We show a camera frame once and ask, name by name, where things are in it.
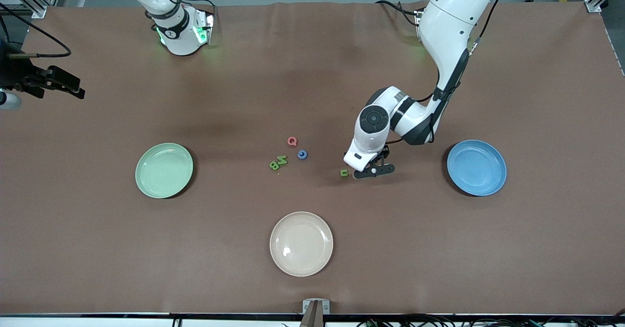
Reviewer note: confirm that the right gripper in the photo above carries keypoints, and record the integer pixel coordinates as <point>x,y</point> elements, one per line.
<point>13,71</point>

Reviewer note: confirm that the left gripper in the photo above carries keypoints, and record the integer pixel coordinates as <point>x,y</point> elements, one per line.
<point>385,152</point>

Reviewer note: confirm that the blue foam letter G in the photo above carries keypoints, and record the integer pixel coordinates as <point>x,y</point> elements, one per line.
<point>299,154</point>

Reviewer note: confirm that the red foam letter Q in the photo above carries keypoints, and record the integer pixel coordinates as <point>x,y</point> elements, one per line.
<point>292,141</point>

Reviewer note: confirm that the green foam letter N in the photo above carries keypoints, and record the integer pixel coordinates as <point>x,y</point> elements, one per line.
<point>282,160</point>

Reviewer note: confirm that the green foam letter B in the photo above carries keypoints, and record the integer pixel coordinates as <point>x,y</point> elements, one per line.
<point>274,166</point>

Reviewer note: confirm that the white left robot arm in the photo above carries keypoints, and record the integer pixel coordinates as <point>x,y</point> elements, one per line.
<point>449,19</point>

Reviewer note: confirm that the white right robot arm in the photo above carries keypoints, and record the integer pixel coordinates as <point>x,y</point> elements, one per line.
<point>180,39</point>

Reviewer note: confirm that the beige plate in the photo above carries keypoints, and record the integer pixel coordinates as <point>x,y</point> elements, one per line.
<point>301,244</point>

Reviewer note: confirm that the blue plate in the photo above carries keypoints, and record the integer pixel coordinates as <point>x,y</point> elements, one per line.
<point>476,168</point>

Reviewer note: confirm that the green plate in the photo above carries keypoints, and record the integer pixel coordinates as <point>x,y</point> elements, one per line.
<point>163,171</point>

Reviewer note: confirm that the brown table mat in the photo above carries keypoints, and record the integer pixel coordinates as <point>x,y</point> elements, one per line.
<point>97,249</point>

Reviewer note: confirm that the black table edge trim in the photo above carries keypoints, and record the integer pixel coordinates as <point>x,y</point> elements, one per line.
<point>146,314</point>

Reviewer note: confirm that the metal left arm base bracket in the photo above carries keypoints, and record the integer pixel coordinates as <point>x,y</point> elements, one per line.
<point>416,19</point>

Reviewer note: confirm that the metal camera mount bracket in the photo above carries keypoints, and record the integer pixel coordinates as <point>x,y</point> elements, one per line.
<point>316,310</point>

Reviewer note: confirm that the metal right arm base bracket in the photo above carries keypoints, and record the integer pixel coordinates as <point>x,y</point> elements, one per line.
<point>205,27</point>

